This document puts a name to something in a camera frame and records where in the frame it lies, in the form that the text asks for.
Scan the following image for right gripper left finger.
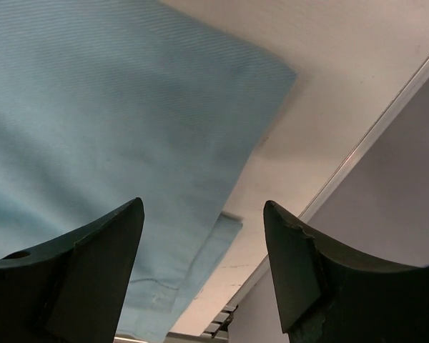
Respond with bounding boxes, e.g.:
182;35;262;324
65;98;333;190
0;198;144;342

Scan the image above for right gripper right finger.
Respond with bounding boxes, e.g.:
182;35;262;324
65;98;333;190
263;201;429;342

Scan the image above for light blue trousers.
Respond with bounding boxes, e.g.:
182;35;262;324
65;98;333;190
0;1;297;342

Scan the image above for aluminium rail frame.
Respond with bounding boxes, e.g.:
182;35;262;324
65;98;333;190
114;35;429;343

